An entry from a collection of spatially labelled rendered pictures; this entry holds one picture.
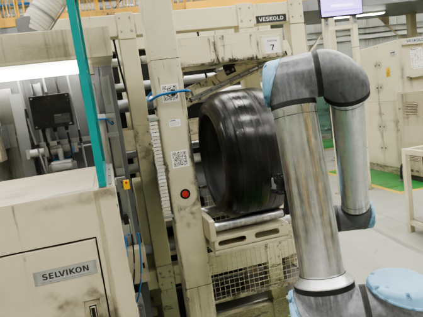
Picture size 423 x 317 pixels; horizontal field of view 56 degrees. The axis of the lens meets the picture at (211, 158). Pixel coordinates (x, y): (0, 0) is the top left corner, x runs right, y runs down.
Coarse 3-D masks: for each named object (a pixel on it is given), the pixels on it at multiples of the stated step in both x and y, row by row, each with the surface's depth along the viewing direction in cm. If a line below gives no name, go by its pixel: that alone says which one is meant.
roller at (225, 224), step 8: (280, 208) 185; (240, 216) 181; (248, 216) 181; (256, 216) 181; (264, 216) 182; (272, 216) 183; (280, 216) 184; (216, 224) 177; (224, 224) 177; (232, 224) 178; (240, 224) 179; (248, 224) 181
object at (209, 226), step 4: (204, 212) 187; (204, 216) 180; (208, 216) 178; (204, 220) 179; (208, 220) 173; (212, 220) 172; (204, 224) 181; (208, 224) 172; (212, 224) 172; (204, 228) 182; (208, 228) 173; (212, 228) 172; (208, 232) 174; (212, 232) 172; (208, 236) 176; (212, 236) 172; (216, 236) 173; (212, 240) 173; (216, 240) 173
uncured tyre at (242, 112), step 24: (216, 96) 179; (240, 96) 176; (216, 120) 171; (240, 120) 166; (264, 120) 167; (216, 144) 219; (240, 144) 163; (264, 144) 164; (216, 168) 218; (240, 168) 163; (264, 168) 165; (216, 192) 201; (240, 192) 168; (264, 192) 170
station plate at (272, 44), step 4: (264, 40) 209; (268, 40) 210; (272, 40) 210; (276, 40) 211; (264, 44) 210; (268, 44) 210; (272, 44) 211; (276, 44) 211; (264, 48) 210; (268, 48) 210; (272, 48) 211; (276, 48) 211; (280, 48) 212; (268, 52) 211; (272, 52) 211
